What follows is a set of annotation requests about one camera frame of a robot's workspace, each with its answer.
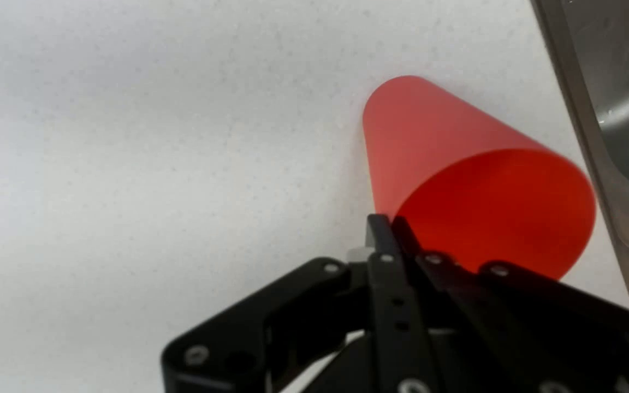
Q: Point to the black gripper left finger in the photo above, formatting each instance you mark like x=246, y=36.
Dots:
x=395, y=318

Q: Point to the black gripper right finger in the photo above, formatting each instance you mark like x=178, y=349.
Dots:
x=519, y=327

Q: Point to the orange plastic cup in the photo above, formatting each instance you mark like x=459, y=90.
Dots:
x=438, y=144

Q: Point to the stainless steel sink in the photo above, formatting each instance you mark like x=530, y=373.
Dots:
x=621, y=73

